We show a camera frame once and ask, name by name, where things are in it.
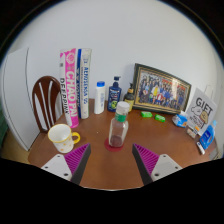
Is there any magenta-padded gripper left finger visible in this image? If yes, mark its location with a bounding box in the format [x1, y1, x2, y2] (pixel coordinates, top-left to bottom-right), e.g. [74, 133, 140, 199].
[40, 143, 92, 186]

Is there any green crate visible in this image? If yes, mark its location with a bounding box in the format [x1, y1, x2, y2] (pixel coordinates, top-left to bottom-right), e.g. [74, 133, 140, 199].
[0, 106, 8, 141]

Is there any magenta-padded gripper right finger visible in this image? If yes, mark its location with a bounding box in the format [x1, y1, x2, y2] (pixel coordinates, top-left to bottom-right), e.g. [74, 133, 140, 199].
[131, 143, 184, 186]

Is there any white bottle with blue cap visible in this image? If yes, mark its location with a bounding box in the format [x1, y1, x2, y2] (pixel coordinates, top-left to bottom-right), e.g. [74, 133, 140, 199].
[93, 80, 106, 115]

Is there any white paper gift bag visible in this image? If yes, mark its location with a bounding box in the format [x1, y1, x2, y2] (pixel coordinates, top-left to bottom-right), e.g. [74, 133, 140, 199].
[185, 84, 218, 136]

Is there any blue detergent bottle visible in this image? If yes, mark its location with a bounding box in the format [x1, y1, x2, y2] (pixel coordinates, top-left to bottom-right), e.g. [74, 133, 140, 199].
[198, 120, 218, 151]

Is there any white mug with yellow rim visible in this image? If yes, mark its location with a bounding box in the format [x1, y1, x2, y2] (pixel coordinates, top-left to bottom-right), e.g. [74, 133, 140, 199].
[47, 123, 82, 154]

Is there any white refrigerator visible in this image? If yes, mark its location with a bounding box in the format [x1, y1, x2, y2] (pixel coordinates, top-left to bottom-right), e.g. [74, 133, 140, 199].
[1, 47, 41, 152]

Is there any clear bottle with green label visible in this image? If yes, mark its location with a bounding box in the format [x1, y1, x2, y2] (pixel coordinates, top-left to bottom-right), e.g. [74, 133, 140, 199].
[108, 101, 131, 148]

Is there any framed group photo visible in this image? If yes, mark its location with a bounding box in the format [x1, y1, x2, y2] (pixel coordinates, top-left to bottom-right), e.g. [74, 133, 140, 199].
[132, 62, 193, 115]

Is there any blue tissue pack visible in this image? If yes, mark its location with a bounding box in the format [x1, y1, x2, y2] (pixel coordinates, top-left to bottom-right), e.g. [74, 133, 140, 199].
[171, 111, 189, 129]

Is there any small beige snack packet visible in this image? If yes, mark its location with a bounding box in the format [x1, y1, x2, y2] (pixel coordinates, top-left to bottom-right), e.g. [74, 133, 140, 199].
[185, 124, 200, 139]

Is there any brown wooden chair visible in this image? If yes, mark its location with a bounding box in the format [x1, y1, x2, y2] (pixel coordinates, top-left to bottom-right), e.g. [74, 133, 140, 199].
[31, 75, 64, 133]

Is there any white remote control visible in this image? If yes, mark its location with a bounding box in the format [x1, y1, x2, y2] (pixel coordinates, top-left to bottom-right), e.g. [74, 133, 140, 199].
[195, 141, 206, 156]

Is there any dark blue pump bottle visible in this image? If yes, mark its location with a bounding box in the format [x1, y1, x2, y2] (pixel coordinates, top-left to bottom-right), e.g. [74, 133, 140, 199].
[107, 76, 123, 113]

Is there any small green packet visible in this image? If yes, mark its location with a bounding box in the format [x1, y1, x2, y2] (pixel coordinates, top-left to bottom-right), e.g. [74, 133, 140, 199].
[140, 110, 153, 119]
[154, 113, 166, 123]

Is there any amber pump bottle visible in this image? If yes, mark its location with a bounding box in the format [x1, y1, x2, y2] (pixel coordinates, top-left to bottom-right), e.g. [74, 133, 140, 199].
[123, 83, 136, 113]

